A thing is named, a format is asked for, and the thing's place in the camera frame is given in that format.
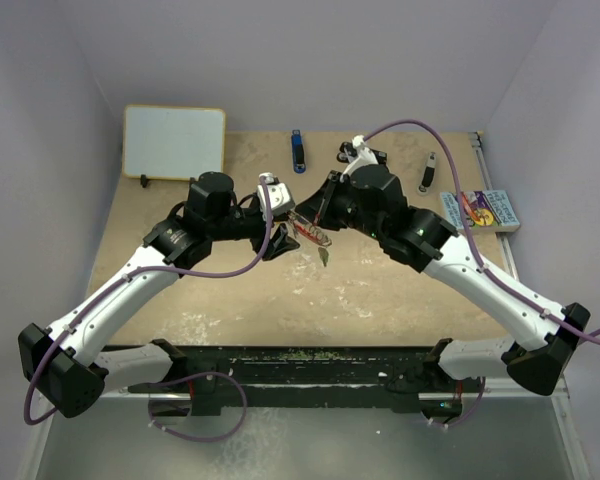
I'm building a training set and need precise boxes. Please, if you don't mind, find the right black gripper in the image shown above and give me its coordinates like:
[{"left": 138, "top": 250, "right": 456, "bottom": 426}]
[{"left": 296, "top": 169, "right": 386, "bottom": 241}]

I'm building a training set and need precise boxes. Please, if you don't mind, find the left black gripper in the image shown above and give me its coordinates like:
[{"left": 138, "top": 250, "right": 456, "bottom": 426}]
[{"left": 208, "top": 202, "right": 299, "bottom": 260}]

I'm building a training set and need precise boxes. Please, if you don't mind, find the red-handled metal key organizer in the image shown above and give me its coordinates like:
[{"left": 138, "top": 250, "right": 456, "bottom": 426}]
[{"left": 288, "top": 211, "right": 332, "bottom": 248}]

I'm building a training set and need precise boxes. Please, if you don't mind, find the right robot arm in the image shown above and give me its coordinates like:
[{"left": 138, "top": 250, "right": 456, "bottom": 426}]
[{"left": 300, "top": 165, "right": 590, "bottom": 396}]

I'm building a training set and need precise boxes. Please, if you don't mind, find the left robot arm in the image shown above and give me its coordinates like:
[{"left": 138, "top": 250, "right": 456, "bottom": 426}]
[{"left": 18, "top": 172, "right": 299, "bottom": 426}]

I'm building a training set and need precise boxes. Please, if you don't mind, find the green key tag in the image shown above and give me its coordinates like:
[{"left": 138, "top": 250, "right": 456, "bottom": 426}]
[{"left": 318, "top": 247, "right": 329, "bottom": 267}]

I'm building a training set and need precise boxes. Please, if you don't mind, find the white dry-erase board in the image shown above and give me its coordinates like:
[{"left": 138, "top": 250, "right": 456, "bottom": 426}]
[{"left": 122, "top": 104, "right": 226, "bottom": 181}]

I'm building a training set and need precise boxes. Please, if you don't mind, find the colourful book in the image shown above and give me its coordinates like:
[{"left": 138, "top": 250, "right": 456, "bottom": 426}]
[{"left": 439, "top": 190, "right": 521, "bottom": 233}]

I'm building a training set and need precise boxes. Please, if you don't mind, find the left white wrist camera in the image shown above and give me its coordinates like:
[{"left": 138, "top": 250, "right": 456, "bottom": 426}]
[{"left": 256, "top": 172, "right": 296, "bottom": 219}]

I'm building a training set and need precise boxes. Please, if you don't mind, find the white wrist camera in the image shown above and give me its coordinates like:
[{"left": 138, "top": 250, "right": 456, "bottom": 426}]
[
  {"left": 343, "top": 135, "right": 379, "bottom": 176},
  {"left": 256, "top": 172, "right": 296, "bottom": 219}
]

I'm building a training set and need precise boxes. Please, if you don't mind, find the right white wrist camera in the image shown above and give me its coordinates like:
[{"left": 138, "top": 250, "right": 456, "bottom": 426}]
[{"left": 343, "top": 135, "right": 379, "bottom": 176}]

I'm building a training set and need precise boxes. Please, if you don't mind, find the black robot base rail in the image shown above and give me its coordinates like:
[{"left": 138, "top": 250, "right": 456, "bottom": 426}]
[{"left": 130, "top": 346, "right": 481, "bottom": 417}]

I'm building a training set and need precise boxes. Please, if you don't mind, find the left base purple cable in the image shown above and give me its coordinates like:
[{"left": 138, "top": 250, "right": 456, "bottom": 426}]
[{"left": 147, "top": 367, "right": 250, "bottom": 442}]

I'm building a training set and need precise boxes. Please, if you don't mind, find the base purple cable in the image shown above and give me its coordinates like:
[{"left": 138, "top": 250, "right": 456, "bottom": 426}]
[
  {"left": 147, "top": 367, "right": 250, "bottom": 442},
  {"left": 427, "top": 374, "right": 485, "bottom": 429}
]

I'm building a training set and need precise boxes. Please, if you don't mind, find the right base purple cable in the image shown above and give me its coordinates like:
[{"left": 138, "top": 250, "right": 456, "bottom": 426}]
[{"left": 427, "top": 374, "right": 485, "bottom": 429}]

